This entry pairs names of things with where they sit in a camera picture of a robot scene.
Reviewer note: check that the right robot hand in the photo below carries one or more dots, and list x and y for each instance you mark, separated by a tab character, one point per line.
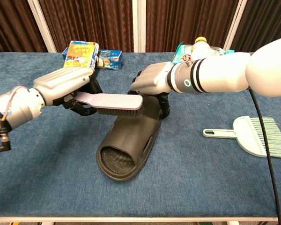
150	79

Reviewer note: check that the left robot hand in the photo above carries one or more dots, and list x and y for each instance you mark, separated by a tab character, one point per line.
63	82

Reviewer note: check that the purple scrubbing brush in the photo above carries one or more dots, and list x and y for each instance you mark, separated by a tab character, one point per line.
117	102

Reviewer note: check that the black rubber slipper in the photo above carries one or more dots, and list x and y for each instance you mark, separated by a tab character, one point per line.
128	140

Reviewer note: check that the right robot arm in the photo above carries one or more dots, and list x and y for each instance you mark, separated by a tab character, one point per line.
224	70

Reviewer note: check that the light green hand broom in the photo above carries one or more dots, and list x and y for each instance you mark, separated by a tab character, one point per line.
246	138

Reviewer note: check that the orange snack box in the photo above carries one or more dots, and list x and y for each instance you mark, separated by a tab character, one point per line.
80	55

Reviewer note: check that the teal snack bag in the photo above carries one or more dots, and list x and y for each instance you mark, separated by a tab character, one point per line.
180	55

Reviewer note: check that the blue snack box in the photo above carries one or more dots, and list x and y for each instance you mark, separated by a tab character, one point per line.
111	59

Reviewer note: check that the white bottle yellow cap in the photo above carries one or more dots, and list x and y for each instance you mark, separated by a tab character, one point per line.
200	48

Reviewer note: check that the dark brown curtain panel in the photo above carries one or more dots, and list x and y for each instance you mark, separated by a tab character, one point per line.
264	21
91	25
11	25
182	21

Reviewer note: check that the blue carpet table mat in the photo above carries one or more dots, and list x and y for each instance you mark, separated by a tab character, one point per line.
49	164

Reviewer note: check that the white frame post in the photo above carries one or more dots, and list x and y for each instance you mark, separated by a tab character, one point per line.
139	25
42	25
235	25

